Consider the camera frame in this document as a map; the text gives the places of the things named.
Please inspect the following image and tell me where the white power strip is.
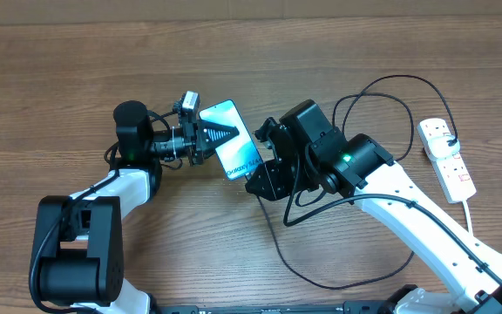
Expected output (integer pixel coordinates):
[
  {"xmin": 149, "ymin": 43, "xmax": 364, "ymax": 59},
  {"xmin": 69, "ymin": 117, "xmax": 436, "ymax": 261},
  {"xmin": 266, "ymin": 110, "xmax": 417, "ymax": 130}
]
[{"xmin": 417, "ymin": 118, "xmax": 477, "ymax": 203}]

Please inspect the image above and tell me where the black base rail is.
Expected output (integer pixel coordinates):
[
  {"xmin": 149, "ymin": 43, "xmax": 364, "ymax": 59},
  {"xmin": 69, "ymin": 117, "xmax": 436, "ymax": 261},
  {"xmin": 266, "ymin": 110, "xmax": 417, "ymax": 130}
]
[{"xmin": 153, "ymin": 300, "xmax": 396, "ymax": 314}]

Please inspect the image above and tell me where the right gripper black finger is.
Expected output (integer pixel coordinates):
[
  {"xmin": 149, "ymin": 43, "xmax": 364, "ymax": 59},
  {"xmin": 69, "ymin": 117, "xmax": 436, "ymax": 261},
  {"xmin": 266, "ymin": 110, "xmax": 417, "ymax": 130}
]
[
  {"xmin": 254, "ymin": 117, "xmax": 277, "ymax": 142},
  {"xmin": 245, "ymin": 160, "xmax": 295, "ymax": 201}
]

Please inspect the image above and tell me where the Samsung Galaxy smartphone blue screen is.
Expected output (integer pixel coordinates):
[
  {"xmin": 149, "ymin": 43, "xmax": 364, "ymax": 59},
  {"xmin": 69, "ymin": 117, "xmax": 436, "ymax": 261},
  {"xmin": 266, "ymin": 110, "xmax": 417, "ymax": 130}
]
[{"xmin": 199, "ymin": 99, "xmax": 263, "ymax": 180}]

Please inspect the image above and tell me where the white power strip cord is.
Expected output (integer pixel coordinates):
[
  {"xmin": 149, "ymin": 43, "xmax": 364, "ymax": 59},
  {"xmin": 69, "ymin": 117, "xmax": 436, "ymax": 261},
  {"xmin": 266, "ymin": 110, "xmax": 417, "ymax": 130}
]
[{"xmin": 462, "ymin": 199, "xmax": 474, "ymax": 235}]

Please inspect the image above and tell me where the black USB charging cable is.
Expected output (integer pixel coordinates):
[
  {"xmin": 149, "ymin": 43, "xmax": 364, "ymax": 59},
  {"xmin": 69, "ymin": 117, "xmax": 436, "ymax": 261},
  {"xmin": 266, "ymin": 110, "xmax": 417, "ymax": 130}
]
[{"xmin": 244, "ymin": 73, "xmax": 460, "ymax": 290}]

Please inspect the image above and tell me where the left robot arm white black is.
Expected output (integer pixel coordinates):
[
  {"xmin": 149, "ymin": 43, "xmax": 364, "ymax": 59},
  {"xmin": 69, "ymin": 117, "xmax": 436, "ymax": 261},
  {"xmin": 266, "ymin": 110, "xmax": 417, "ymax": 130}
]
[{"xmin": 28, "ymin": 94, "xmax": 241, "ymax": 313}]

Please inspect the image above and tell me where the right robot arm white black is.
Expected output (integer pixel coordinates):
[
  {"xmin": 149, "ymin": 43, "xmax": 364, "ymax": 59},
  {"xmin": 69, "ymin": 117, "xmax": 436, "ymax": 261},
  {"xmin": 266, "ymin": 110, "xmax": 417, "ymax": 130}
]
[{"xmin": 246, "ymin": 99, "xmax": 502, "ymax": 313}]

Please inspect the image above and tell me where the white charger plug adapter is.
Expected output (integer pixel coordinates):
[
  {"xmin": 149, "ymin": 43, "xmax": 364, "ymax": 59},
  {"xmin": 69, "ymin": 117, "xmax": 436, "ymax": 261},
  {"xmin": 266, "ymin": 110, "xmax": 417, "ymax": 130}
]
[{"xmin": 426, "ymin": 134, "xmax": 460, "ymax": 160}]

